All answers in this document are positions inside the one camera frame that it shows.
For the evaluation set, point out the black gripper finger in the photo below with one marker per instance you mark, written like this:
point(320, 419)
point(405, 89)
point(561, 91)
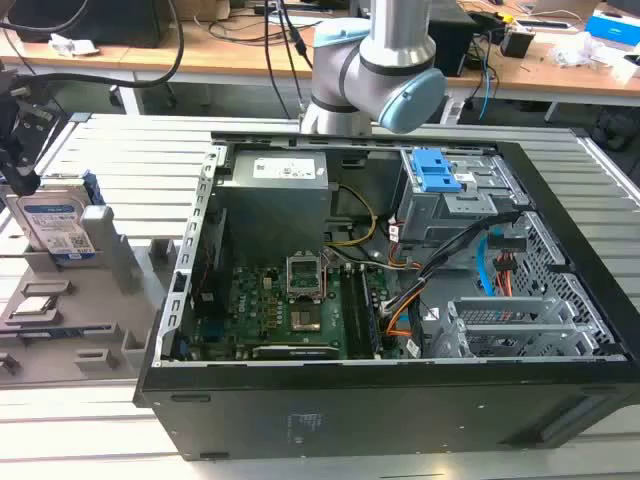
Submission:
point(21, 177)

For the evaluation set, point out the hard disk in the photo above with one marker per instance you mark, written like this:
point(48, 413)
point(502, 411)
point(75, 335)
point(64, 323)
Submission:
point(50, 220)

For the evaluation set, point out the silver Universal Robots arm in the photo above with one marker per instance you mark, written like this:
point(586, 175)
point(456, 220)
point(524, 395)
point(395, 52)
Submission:
point(370, 65)

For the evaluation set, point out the blue disk carrier latch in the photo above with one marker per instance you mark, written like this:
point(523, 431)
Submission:
point(435, 170)

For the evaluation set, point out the grey metal disk bay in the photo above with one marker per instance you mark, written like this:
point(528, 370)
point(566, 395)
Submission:
point(515, 325)

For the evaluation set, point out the crumpled white paper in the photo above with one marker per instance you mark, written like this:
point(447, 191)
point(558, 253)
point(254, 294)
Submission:
point(72, 45)

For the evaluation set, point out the silver CPU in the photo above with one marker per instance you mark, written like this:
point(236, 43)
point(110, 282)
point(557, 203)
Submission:
point(34, 306)

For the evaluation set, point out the grey parts rack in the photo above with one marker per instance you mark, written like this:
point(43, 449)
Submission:
point(90, 300)

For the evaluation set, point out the blue RAM stick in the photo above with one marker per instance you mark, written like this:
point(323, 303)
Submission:
point(60, 330)

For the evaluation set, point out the grey power supply unit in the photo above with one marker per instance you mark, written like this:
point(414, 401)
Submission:
point(270, 210)

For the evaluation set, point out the green motherboard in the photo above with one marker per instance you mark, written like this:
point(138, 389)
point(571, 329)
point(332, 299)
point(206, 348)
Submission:
point(260, 305)

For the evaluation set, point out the CPU socket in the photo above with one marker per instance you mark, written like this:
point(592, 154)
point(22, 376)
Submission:
point(305, 277)

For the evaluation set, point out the black graphics card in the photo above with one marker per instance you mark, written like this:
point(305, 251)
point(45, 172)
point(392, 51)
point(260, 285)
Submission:
point(295, 351)

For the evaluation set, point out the black RAM slot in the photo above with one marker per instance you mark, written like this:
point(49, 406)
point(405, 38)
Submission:
point(352, 315)

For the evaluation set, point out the black RAM stick in slot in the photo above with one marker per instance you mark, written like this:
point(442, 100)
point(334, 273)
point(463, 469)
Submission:
point(372, 315)

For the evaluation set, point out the black open PC case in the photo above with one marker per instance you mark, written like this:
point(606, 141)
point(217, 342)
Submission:
point(350, 415)

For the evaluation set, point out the grey metal drive cage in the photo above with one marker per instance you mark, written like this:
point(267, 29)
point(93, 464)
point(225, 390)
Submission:
point(445, 215)

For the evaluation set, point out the black power connector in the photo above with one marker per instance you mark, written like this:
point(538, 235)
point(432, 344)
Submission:
point(506, 243)

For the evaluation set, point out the small black box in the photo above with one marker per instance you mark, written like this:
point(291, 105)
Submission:
point(517, 42)

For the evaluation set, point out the crumpled clear plastic wrap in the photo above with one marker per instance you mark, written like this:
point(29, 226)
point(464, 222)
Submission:
point(577, 50)

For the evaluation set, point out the blue cardboard box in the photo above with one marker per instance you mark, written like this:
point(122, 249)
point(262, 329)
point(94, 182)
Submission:
point(612, 27)

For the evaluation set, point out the wooden desk with white frame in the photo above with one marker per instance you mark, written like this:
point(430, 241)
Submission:
point(225, 55)

